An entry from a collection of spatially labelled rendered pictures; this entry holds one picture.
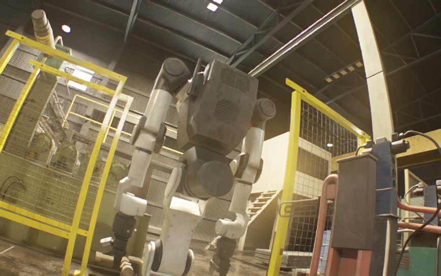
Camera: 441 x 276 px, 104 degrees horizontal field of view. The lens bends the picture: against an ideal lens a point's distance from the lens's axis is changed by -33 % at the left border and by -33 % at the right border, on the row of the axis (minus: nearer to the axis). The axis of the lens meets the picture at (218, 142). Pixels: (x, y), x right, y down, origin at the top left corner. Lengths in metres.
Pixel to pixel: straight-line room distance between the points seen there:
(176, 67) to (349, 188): 0.75
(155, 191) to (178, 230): 11.22
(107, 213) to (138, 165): 1.96
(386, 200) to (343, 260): 0.41
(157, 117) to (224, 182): 0.34
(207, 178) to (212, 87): 0.32
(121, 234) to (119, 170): 1.97
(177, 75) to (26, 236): 2.50
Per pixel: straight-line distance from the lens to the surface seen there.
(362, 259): 0.42
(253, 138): 1.05
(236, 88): 0.90
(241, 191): 1.01
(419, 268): 1.36
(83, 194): 1.98
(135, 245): 2.87
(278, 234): 1.48
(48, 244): 2.93
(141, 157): 0.88
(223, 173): 0.76
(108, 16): 14.77
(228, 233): 1.02
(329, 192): 0.49
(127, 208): 0.90
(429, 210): 0.92
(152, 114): 0.90
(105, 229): 2.78
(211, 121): 0.84
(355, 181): 0.44
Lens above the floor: 0.78
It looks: 20 degrees up
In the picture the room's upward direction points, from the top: 12 degrees clockwise
